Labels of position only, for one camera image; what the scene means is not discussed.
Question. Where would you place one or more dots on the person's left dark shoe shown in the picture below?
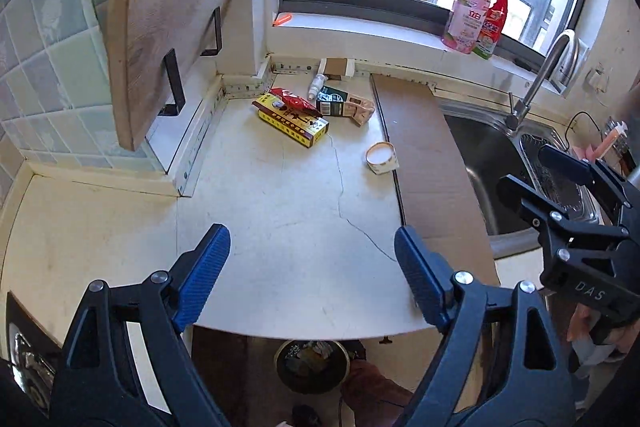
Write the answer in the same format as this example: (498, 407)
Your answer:
(306, 416)

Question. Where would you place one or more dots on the black metal board rack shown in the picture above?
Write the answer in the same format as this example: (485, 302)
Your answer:
(173, 74)

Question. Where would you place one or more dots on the yellow and red box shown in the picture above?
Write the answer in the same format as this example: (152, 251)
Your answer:
(295, 127)

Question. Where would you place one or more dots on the red spray bottle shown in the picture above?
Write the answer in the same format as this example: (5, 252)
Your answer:
(495, 27)

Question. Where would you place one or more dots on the dark green box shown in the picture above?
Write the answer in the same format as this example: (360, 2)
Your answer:
(332, 99)

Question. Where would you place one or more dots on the pink soap bottle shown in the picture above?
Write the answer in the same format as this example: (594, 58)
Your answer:
(467, 19)

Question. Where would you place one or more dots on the small brown carton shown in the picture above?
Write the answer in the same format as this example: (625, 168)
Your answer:
(336, 67)

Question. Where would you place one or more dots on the beige packet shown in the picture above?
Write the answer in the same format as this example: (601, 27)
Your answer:
(360, 108)

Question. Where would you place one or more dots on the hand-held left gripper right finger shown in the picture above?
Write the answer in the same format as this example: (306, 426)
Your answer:
(420, 277)

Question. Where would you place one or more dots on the wooden cutting board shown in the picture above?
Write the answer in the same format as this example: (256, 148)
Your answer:
(170, 22)

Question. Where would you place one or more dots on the pink dish brush holder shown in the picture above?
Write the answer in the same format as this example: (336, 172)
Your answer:
(607, 139)

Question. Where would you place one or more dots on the black gas stove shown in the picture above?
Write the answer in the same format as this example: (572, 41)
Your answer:
(25, 347)

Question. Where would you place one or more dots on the small orange item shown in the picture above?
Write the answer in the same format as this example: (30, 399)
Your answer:
(282, 19)

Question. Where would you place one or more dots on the brown cardboard sheet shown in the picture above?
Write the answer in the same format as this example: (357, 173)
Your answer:
(430, 157)

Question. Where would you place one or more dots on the tape roll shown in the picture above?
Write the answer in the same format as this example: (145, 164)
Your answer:
(382, 157)

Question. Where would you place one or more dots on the steel kitchen faucet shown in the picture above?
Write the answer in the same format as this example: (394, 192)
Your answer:
(542, 72)

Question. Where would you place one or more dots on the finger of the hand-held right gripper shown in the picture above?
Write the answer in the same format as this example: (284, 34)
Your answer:
(565, 164)
(550, 217)

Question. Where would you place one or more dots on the silver metal appliance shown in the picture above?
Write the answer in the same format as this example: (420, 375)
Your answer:
(634, 177)

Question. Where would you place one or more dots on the person's right hand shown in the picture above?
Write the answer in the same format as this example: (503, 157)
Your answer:
(582, 322)

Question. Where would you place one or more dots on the white wall panel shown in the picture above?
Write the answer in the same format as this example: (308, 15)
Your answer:
(572, 62)

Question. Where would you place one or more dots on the red snack packet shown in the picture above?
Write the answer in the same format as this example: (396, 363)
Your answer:
(292, 99)

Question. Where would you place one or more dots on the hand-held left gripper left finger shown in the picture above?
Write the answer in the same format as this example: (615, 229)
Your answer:
(202, 274)

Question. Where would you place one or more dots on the round trash bin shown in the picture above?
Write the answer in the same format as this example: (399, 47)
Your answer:
(310, 367)

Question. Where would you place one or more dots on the small white bottle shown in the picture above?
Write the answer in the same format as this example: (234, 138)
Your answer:
(316, 84)

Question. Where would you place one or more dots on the white wall socket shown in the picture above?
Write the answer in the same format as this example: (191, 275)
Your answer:
(598, 78)

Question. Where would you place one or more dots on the stainless steel sink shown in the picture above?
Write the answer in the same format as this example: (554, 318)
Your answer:
(500, 167)

